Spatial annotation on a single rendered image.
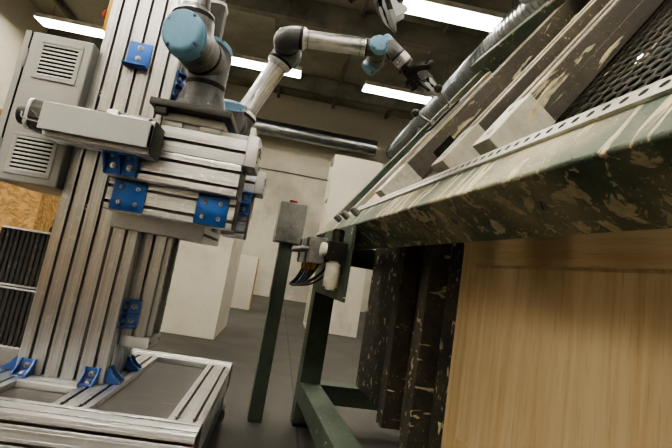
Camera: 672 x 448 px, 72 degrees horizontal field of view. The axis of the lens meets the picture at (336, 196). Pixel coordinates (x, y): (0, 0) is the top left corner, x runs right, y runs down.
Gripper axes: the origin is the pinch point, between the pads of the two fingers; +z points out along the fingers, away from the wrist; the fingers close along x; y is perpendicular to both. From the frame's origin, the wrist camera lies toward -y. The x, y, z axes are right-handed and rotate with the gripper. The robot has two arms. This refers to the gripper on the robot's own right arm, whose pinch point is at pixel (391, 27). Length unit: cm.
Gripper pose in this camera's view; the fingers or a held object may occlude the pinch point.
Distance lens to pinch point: 133.0
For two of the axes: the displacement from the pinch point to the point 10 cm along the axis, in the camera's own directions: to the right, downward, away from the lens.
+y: 9.4, -2.9, 1.5
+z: 3.1, 9.4, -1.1
